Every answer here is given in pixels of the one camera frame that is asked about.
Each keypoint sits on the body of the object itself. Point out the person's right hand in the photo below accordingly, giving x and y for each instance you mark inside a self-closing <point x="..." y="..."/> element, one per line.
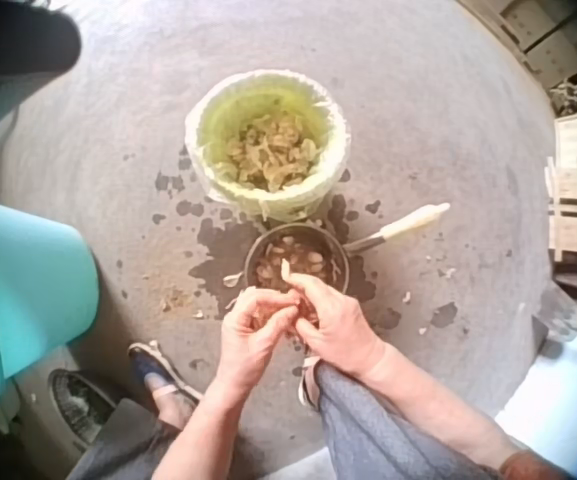
<point x="340" y="327"/>

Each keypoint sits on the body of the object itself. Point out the person's left hand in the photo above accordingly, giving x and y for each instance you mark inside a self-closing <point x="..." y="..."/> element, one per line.
<point x="245" y="345"/>

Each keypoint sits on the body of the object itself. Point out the pale food piece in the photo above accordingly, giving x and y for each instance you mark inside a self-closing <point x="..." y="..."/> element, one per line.
<point x="284" y="270"/>

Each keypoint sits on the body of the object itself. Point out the pale peel scrap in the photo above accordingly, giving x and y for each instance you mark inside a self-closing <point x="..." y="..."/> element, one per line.
<point x="198" y="314"/>
<point x="406" y="298"/>
<point x="447" y="272"/>
<point x="232" y="280"/>

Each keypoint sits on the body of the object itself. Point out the heap of pale food pieces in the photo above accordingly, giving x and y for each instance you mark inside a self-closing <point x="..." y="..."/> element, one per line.
<point x="300" y="260"/>

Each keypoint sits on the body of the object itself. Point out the person's legs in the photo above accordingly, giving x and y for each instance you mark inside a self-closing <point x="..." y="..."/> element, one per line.
<point x="368" y="430"/>

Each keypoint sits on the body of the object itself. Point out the white bucket with plastic liner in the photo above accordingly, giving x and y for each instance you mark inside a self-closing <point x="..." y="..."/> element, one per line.
<point x="268" y="205"/>

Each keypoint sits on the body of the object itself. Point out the black ribbed floor grate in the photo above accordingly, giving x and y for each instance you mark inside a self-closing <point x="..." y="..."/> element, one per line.
<point x="80" y="405"/>

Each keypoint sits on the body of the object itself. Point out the heap of yellowish peels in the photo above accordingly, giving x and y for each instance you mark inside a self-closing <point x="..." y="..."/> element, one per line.
<point x="270" y="150"/>

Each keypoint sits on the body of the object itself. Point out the turquoise plastic tub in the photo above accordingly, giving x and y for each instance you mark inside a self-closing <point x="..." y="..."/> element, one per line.
<point x="28" y="280"/>

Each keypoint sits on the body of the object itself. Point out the white board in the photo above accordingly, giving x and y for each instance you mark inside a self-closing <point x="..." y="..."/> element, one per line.
<point x="558" y="400"/>

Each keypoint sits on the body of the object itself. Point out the wooden pallet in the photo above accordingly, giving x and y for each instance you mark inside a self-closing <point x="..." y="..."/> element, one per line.
<point x="543" y="40"/>

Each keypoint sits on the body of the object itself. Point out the black round object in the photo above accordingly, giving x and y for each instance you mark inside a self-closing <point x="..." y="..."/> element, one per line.
<point x="13" y="45"/>

